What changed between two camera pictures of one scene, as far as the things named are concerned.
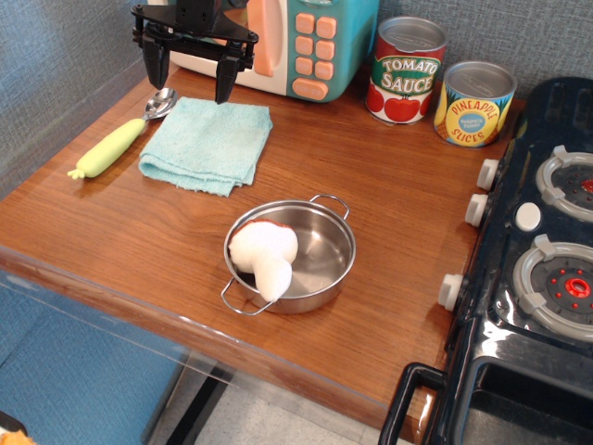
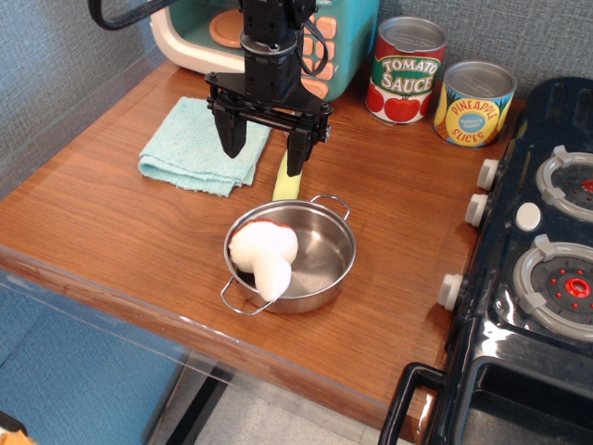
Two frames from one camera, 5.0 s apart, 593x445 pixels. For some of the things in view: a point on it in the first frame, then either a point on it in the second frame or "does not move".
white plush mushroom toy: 266,247 does not move
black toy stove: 521,366 does not move
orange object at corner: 16,438 does not move
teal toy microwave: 323,51 does not move
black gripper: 196,25 to 270,91
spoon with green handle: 159,103 to 286,187
